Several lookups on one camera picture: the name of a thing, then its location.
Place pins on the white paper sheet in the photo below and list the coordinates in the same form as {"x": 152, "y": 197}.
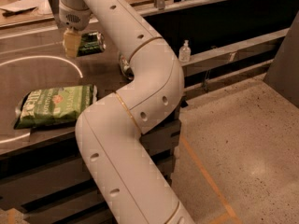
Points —
{"x": 21, "y": 5}

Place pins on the grey table with slats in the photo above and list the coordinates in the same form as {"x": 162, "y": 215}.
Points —
{"x": 36, "y": 60}

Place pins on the green chip bag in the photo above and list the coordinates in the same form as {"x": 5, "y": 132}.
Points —
{"x": 57, "y": 105}

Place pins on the right clear sanitizer bottle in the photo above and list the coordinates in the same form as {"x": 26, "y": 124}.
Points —
{"x": 185, "y": 52}

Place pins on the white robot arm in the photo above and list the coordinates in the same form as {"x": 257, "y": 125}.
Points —
{"x": 108, "y": 132}

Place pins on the white green soda can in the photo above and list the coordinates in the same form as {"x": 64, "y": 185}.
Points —
{"x": 126, "y": 68}

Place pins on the grey metal bracket left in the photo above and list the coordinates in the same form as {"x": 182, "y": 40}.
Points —
{"x": 54, "y": 6}

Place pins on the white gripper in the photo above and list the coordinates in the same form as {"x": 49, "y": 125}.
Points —
{"x": 75, "y": 18}

